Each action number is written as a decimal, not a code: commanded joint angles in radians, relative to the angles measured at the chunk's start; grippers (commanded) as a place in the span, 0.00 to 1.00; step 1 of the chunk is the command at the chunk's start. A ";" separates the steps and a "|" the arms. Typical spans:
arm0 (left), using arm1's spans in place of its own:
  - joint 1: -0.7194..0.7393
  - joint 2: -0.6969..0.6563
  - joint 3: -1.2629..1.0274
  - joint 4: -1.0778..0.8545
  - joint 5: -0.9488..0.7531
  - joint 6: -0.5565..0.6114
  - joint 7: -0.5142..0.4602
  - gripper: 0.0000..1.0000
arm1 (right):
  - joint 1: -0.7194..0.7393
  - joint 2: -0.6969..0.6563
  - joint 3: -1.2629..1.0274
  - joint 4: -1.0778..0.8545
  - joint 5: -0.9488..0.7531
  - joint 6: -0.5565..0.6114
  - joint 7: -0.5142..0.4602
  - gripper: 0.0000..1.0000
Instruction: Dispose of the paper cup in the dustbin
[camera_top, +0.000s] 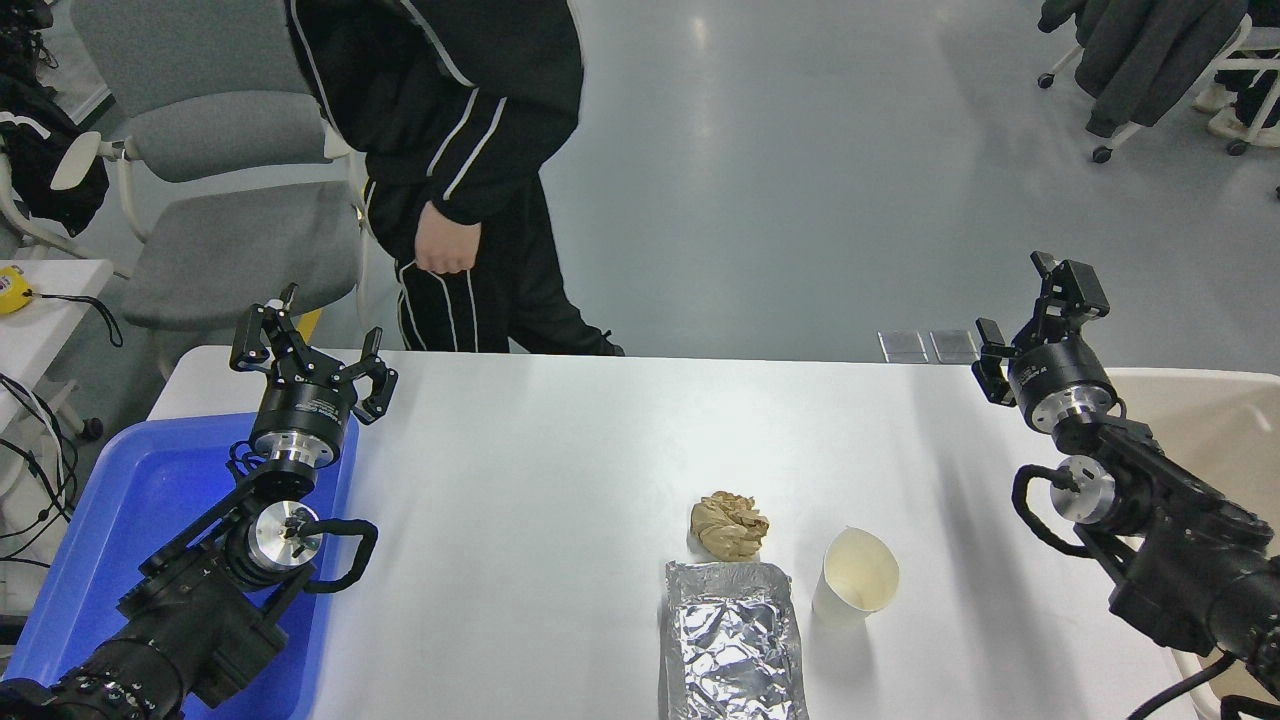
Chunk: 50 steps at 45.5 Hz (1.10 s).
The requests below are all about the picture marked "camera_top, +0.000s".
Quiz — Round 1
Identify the grey office chair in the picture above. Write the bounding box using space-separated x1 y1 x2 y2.
50 0 373 381

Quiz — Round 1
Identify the white rolling chair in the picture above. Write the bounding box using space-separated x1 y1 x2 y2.
1037 0 1280 164

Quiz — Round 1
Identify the silver foil tray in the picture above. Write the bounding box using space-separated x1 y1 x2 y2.
658 560 809 720

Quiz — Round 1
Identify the large pale bin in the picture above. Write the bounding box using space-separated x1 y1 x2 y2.
1100 367 1280 720

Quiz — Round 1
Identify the black cable bundle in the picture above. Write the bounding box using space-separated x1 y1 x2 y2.
0 375 81 571

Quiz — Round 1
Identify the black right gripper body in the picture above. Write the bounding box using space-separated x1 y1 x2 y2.
1008 340 1117 413

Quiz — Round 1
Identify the white side table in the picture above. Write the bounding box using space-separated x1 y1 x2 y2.
0 259 114 431

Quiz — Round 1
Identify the black device cable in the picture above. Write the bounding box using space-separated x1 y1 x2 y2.
30 290 124 348

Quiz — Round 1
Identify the dark grey coat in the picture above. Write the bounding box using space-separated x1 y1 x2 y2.
1040 0 1251 139

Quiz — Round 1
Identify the white paper cup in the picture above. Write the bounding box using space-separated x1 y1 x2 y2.
812 527 901 626

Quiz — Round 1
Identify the black jacket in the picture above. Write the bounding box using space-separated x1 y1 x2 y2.
0 75 109 238

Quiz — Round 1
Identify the crumpled tan paper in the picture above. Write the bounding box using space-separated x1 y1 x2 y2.
689 491 771 563

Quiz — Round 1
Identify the blue plastic tray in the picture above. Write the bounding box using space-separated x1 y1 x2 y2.
0 412 361 720

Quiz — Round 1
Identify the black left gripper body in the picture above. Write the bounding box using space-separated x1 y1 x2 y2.
250 376 358 453

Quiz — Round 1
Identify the person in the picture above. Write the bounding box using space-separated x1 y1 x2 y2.
283 0 626 356
1192 0 1280 149

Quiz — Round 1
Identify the person's left hand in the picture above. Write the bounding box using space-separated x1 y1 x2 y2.
414 200 482 276

